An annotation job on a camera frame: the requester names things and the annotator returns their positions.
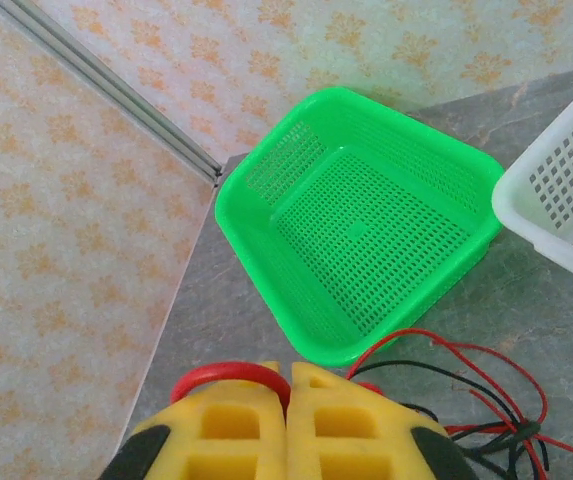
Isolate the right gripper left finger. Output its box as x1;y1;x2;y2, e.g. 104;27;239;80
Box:
96;360;290;480

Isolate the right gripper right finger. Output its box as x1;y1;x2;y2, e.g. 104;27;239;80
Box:
285;360;483;480

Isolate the thin black cable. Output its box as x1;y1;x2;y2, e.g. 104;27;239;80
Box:
355;359;553;480

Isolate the green plastic basket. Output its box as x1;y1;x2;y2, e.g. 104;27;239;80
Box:
214;86;507;369

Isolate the white plastic basket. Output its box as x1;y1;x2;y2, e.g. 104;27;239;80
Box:
491;64;573;294

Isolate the aluminium frame post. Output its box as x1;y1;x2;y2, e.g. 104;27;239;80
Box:
0;0;225;188

